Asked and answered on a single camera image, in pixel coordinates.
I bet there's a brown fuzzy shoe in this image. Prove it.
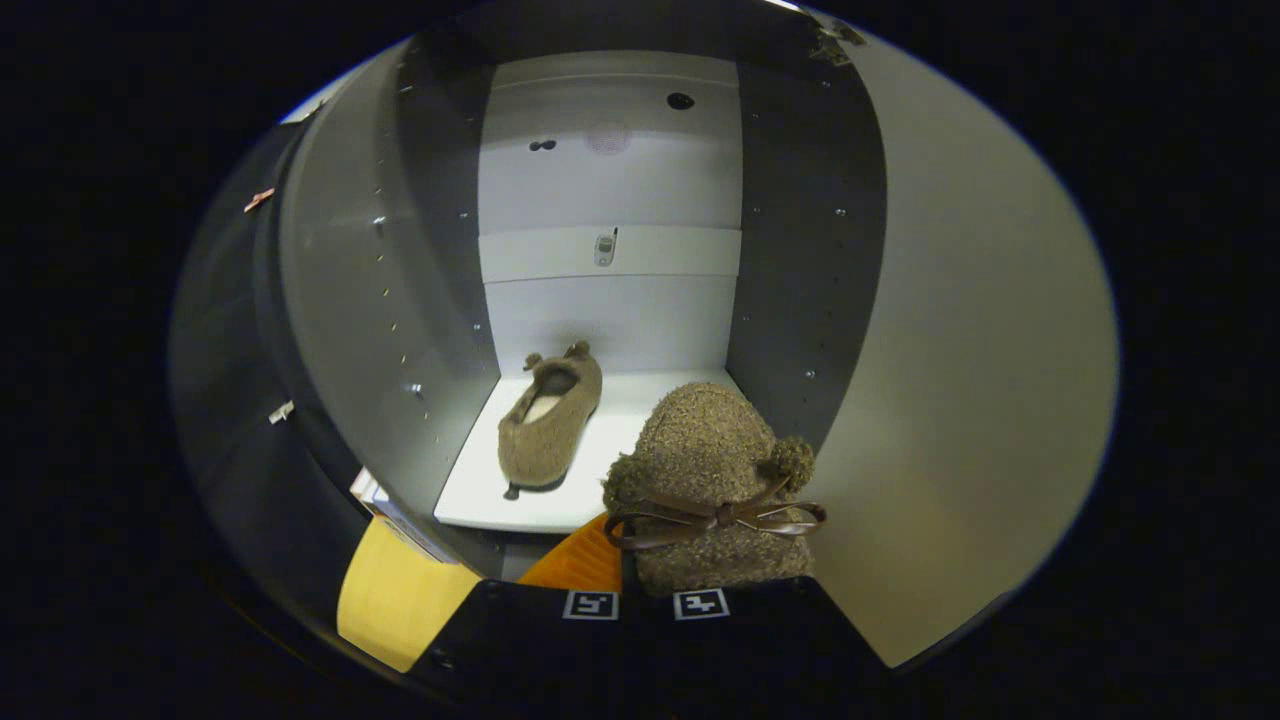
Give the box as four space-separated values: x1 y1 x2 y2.
497 340 604 501
600 382 829 599

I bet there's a dark grey shoe cabinet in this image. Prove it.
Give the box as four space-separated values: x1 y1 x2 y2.
252 0 889 586

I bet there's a beige shoe cabinet door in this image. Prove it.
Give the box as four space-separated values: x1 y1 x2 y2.
800 30 1121 669

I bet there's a white cabinet shelf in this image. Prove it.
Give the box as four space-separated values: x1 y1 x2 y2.
433 370 746 534

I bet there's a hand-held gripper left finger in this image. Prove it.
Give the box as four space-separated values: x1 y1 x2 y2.
405 512 646 716

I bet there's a black backdrop cloth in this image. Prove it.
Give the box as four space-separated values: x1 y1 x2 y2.
168 120 371 641

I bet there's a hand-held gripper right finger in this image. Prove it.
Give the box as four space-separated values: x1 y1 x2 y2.
645 575 893 719

